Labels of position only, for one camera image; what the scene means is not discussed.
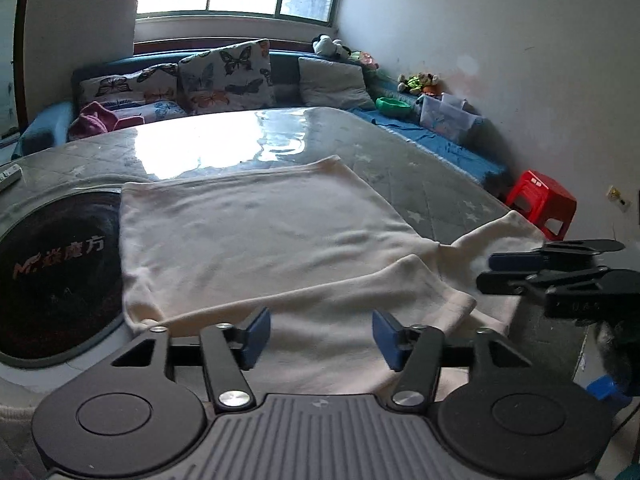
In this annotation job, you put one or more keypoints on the white remote control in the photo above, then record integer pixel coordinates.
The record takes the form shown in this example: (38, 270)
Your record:
(9, 177)

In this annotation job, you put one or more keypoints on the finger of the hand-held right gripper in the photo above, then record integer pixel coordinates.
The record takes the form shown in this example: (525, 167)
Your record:
(500, 282)
(515, 261)

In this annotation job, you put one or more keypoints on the panda plush toy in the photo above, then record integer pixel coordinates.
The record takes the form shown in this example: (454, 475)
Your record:
(327, 46)

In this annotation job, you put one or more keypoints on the green pink plush toy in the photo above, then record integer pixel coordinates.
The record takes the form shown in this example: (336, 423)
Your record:
(365, 59)

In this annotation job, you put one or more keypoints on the green bowl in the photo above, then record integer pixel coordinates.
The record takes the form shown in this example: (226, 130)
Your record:
(395, 106)

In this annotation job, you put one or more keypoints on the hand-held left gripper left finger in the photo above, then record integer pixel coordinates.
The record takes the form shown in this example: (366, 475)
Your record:
(257, 336)

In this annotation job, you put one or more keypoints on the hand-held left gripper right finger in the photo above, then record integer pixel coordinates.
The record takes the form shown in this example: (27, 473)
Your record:
(386, 336)

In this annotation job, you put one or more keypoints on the large butterfly print pillow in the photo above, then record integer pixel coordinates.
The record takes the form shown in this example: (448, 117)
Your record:
(225, 77)

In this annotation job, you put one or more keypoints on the clear plastic box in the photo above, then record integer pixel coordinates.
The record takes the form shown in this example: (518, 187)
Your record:
(447, 116)

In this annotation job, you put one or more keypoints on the blue plastic object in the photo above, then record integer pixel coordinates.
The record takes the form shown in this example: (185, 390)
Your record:
(607, 392)

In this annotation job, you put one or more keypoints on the grey pillow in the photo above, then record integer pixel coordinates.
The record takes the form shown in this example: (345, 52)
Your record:
(334, 81)

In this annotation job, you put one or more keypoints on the pink garment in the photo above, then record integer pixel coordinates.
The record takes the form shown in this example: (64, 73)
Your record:
(100, 121)

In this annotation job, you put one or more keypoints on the yellow green plush toy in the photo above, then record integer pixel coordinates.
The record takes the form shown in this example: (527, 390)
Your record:
(419, 83)

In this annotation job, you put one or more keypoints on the long butterfly print pillow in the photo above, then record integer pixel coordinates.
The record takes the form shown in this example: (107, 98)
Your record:
(131, 91)

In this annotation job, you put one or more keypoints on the red plastic stool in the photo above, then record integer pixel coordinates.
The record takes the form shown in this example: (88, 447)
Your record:
(542, 200)

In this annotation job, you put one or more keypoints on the blue sofa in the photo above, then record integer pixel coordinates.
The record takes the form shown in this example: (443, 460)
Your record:
(400, 125)

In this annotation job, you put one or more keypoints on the round black logo mat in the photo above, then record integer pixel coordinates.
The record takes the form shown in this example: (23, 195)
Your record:
(55, 275)

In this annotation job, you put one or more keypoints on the white garment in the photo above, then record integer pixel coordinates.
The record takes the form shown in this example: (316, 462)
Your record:
(270, 245)

